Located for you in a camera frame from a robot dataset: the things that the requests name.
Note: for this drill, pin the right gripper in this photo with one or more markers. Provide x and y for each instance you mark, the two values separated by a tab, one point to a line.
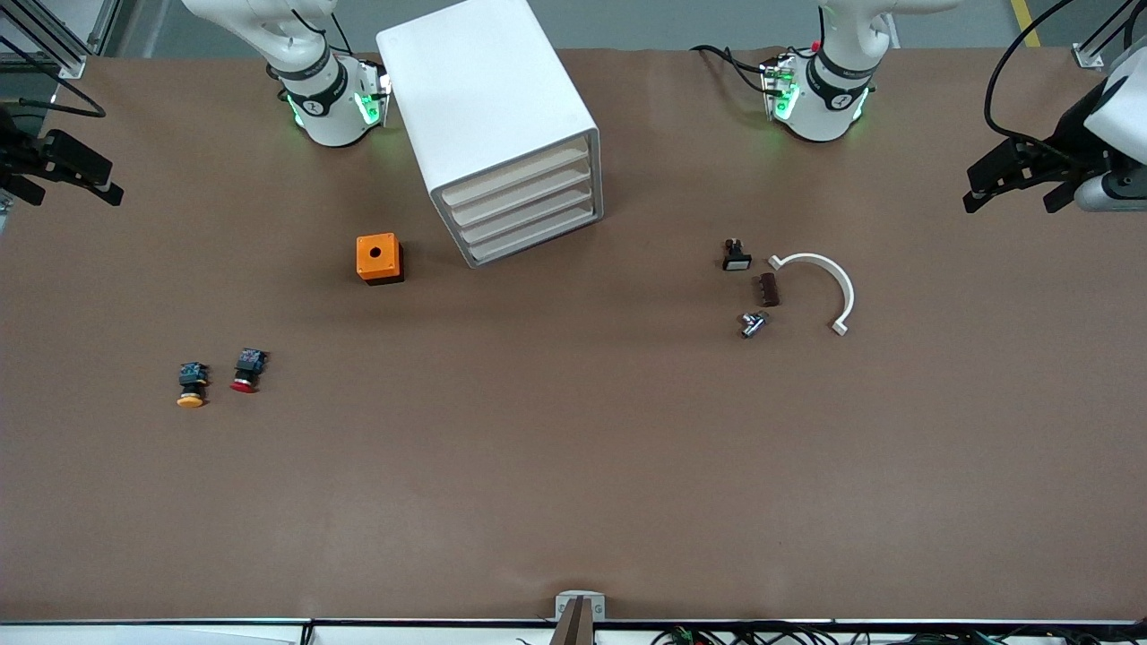
20	154

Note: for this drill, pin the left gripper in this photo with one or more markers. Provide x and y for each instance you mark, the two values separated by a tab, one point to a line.
1068	148

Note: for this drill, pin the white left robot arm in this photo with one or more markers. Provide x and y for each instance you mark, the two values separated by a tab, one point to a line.
833	98

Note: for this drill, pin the yellow push button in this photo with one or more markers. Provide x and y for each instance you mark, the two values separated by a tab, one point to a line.
190	400

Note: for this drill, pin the red push button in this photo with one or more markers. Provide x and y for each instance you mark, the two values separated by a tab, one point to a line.
242	385

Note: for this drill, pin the orange button box black base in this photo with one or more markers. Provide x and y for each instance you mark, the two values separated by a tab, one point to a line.
366	264

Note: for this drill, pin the white drawer cabinet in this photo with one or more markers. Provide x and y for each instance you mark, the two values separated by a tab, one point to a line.
475	81

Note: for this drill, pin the brown rectangular block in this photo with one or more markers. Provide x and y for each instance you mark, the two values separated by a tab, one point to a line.
769	290

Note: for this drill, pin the aluminium frame profile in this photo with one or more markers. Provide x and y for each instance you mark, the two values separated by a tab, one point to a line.
72	63
1087	55

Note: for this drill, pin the black switch white face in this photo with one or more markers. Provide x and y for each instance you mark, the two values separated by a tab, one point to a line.
737	262

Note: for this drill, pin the silver key switch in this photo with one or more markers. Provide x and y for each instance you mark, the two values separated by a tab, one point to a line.
753	325

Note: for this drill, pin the grey metal bracket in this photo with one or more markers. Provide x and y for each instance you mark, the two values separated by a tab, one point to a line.
561	609

